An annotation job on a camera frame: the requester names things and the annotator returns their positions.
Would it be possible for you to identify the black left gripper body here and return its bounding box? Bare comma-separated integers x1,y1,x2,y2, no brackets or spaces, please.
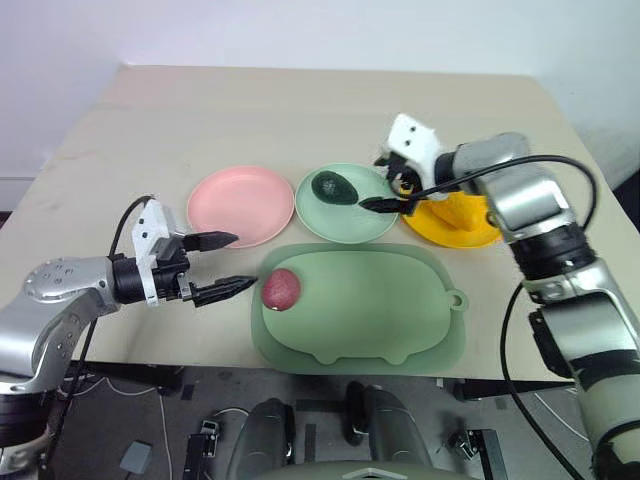
152,233,195,304

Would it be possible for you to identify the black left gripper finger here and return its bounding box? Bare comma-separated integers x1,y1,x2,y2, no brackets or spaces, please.
191,275,259,308
182,230,241,253

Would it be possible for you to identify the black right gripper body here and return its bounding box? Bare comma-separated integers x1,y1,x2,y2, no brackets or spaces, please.
385,154,421,196

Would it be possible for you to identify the pink plate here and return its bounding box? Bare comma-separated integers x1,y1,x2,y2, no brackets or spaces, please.
186,165,296,250

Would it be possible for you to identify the green plate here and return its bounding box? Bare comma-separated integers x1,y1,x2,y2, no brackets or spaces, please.
294,162,402,245

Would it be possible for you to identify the yellow food item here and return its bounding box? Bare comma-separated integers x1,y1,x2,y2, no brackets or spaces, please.
427,191,494,234

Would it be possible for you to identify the yellow plate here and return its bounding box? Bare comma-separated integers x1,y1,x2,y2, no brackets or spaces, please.
399,191,503,250

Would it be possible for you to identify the dark green avocado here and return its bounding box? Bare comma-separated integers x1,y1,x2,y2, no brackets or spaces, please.
310,169,360,207

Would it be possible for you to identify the red round fruit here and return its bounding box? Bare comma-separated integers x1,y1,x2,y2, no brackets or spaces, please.
262,267,303,313

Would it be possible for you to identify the green animal-shaped board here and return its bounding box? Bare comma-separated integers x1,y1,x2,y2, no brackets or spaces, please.
261,248,470,366

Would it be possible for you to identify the green pig-shaped board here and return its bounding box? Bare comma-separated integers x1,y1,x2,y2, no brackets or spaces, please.
250,242,470,376

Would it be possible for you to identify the dark grey rounded shape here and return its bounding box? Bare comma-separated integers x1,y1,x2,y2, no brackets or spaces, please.
343,381,434,480
225,397,297,480

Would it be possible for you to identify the small grey box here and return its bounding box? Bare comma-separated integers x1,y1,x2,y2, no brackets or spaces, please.
119,440,154,474

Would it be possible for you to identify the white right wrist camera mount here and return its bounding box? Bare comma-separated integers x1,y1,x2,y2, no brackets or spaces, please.
381,113,444,187

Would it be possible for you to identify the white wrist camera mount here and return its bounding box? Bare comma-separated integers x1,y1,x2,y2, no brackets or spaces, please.
130,199,177,307
381,113,444,187

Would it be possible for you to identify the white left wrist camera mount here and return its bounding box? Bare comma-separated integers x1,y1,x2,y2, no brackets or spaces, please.
130,199,177,307

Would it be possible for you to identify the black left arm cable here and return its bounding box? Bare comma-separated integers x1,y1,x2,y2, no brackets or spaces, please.
47,195,154,451

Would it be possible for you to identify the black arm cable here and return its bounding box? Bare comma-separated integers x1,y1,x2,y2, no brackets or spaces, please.
47,195,154,451
402,154,599,480

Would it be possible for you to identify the black table frame bar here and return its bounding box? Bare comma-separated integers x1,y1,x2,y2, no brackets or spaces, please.
453,377,576,402
63,360,185,397

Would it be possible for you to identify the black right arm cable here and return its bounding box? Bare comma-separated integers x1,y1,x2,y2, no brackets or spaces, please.
402,154,599,480

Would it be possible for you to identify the white floor cable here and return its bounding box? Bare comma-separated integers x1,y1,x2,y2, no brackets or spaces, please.
102,375,174,480

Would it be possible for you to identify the black caster bracket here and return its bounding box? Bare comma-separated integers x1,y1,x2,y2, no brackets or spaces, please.
182,418,222,480
446,426,509,480

